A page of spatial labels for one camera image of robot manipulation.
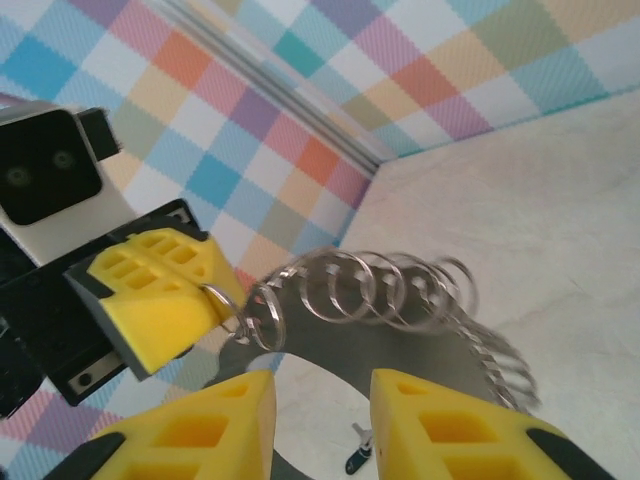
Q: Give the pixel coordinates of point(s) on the grey band with key rings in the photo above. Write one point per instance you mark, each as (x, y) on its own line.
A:
(330, 345)

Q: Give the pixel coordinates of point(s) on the small black clasp piece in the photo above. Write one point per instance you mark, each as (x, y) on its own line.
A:
(356, 462)

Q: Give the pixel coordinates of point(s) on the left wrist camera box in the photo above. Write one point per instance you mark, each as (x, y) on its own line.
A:
(45, 165)

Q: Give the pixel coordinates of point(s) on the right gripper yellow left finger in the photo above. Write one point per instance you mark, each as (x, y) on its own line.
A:
(200, 440)

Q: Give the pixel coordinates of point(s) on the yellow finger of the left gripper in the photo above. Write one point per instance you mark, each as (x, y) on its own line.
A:
(160, 325)
(200, 260)

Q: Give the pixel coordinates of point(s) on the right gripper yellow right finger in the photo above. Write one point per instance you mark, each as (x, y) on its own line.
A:
(450, 440)

